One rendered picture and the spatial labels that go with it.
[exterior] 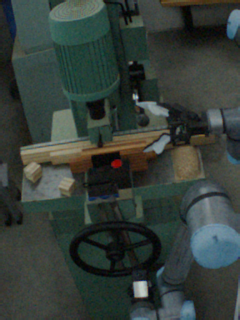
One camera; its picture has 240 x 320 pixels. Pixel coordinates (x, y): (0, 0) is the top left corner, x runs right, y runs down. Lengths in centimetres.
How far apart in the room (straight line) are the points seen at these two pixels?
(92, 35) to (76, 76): 16
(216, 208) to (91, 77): 61
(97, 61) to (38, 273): 146
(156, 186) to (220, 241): 69
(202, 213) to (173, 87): 250
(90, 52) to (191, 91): 211
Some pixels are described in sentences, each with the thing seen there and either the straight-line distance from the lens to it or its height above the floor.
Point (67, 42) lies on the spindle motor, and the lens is 161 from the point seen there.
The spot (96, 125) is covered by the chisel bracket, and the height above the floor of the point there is 107.
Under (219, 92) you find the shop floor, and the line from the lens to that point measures 367.
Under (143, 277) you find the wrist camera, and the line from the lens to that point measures 171.
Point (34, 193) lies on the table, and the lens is 193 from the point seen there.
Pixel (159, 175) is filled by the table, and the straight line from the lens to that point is 189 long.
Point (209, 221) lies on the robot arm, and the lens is 124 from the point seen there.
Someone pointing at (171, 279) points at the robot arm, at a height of 93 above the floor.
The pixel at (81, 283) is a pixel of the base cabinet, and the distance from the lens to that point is 230.
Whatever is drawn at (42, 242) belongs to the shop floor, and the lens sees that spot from 297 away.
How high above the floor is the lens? 225
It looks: 43 degrees down
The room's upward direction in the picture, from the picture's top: 11 degrees counter-clockwise
